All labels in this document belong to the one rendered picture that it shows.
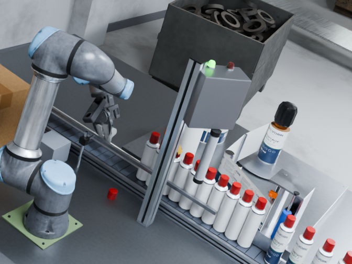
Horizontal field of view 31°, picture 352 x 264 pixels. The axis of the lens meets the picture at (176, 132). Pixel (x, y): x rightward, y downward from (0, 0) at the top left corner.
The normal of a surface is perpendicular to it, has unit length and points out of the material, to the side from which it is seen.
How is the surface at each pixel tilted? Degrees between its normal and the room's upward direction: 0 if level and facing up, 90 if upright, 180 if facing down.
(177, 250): 0
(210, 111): 90
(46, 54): 80
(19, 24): 90
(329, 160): 0
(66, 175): 9
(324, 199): 0
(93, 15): 90
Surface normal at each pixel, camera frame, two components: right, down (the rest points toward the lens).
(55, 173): 0.41, -0.75
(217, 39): -0.37, 0.37
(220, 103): 0.36, 0.56
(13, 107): 0.76, 0.50
